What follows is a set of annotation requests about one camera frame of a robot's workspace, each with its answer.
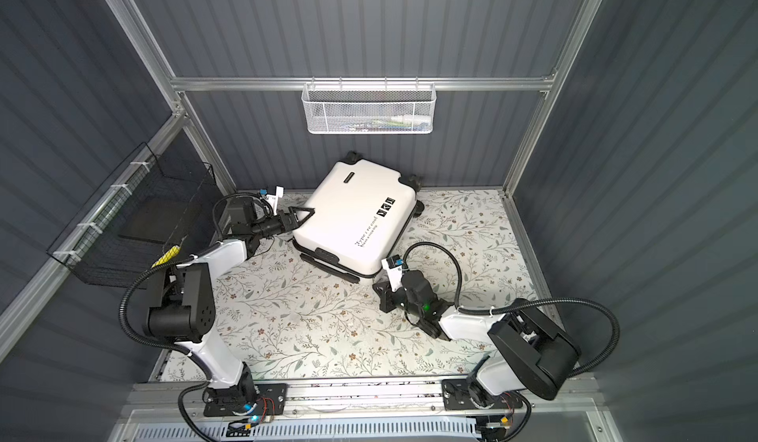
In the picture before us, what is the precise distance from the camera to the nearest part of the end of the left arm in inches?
29.5

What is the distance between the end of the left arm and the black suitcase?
0.03 m

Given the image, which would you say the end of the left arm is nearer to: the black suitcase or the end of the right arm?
the black suitcase

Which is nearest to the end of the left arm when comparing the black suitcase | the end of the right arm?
the black suitcase

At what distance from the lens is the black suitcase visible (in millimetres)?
833
